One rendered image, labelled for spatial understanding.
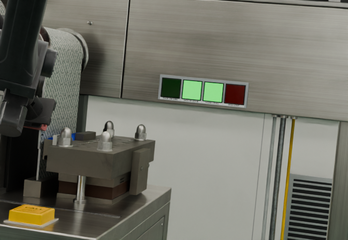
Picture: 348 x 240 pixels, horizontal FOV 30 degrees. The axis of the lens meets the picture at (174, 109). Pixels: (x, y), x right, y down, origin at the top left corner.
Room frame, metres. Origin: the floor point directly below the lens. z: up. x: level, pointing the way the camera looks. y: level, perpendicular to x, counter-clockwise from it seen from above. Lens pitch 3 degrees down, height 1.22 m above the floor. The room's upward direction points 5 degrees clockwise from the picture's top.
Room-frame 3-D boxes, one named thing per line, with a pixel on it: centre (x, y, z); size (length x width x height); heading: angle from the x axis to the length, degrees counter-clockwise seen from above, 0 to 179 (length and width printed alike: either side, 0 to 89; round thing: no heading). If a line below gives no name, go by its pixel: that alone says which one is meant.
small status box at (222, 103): (1.80, -0.07, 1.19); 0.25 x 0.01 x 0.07; 78
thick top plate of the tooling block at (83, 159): (1.68, 0.16, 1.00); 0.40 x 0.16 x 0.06; 168
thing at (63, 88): (1.67, 0.29, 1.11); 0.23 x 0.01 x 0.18; 168
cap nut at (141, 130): (1.83, 0.09, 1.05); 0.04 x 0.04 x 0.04
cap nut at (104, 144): (1.52, 0.15, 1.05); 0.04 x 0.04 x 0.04
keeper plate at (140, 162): (1.68, 0.07, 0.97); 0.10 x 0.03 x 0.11; 168
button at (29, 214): (1.30, 0.27, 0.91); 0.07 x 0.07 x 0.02; 78
